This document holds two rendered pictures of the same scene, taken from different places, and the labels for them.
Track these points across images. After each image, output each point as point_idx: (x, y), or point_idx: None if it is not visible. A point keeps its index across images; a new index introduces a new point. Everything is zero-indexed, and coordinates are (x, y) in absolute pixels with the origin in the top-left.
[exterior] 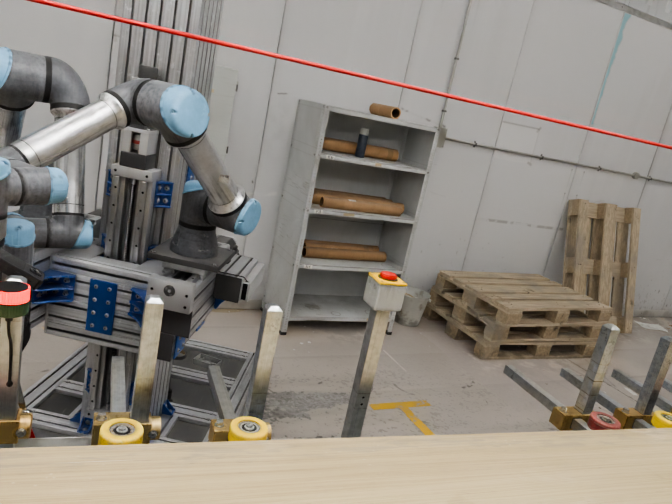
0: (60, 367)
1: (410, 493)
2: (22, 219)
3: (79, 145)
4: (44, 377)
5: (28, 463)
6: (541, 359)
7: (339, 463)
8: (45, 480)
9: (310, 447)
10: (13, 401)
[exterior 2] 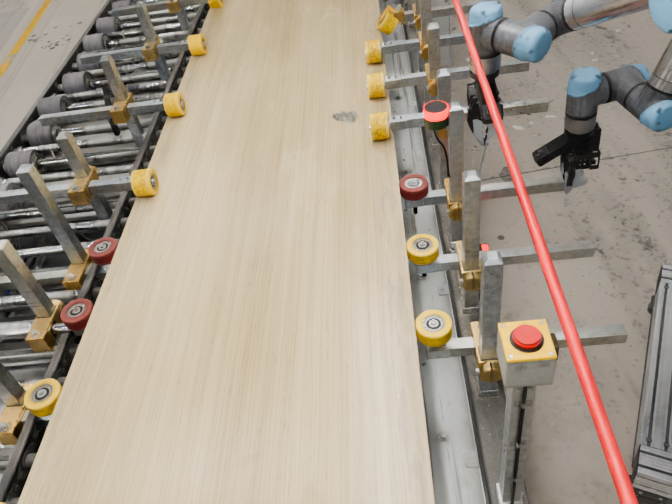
0: None
1: (329, 446)
2: (597, 72)
3: (621, 11)
4: None
5: (384, 210)
6: None
7: (379, 391)
8: (367, 220)
9: (405, 371)
10: (450, 189)
